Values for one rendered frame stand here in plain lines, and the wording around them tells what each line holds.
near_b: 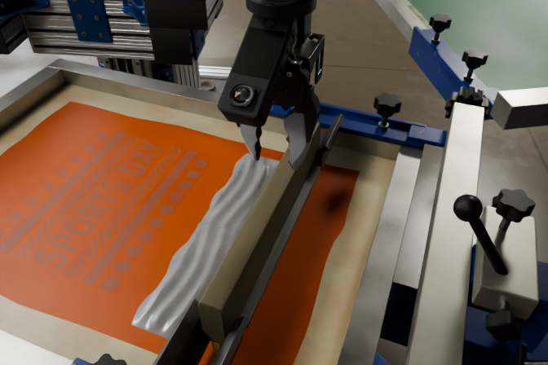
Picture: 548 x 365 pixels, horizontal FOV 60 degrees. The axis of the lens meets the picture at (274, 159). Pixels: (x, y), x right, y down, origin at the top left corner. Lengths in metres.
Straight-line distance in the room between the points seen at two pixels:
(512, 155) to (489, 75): 1.45
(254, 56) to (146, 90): 0.54
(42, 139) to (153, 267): 0.39
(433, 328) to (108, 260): 0.44
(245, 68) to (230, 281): 0.23
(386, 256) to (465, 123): 0.28
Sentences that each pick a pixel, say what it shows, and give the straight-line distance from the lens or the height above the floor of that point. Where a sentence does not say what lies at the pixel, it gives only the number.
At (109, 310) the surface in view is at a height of 0.95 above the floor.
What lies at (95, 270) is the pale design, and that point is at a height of 0.95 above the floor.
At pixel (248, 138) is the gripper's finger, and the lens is 0.57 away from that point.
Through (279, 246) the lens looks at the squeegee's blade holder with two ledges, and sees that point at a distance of 0.65.
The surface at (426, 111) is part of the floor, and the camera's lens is 2.75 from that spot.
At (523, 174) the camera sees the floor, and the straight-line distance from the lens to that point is 2.50.
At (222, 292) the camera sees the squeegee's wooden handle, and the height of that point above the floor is 1.06.
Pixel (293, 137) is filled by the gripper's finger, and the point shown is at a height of 1.16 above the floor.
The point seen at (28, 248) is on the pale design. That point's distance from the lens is 0.79.
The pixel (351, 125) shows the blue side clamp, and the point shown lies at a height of 1.00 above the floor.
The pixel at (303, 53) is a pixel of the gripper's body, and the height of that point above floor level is 1.26.
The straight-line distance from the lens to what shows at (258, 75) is 0.46.
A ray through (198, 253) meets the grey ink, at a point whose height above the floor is 0.96.
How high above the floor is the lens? 1.50
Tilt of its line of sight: 41 degrees down
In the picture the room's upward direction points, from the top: straight up
